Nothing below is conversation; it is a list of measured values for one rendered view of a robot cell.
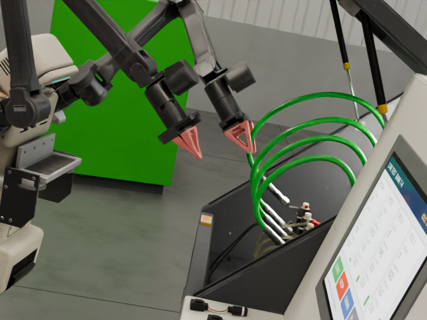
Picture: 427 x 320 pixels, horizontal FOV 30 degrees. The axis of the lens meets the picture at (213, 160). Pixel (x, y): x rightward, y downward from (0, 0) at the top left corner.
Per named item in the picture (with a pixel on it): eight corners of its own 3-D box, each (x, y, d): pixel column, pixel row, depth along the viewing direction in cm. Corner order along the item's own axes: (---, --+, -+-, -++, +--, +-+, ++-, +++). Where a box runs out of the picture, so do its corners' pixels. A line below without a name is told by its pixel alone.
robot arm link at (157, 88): (146, 89, 193) (138, 91, 187) (168, 73, 190) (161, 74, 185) (161, 112, 193) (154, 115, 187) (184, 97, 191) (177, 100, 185)
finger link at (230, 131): (265, 146, 203) (247, 114, 204) (260, 145, 196) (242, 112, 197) (242, 159, 204) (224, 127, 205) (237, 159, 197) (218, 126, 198)
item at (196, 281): (190, 260, 242) (201, 211, 238) (204, 262, 242) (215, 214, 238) (171, 360, 182) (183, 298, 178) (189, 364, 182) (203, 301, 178)
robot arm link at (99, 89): (77, 91, 244) (67, 79, 240) (105, 78, 241) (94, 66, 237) (75, 110, 237) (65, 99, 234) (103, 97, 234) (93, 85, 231)
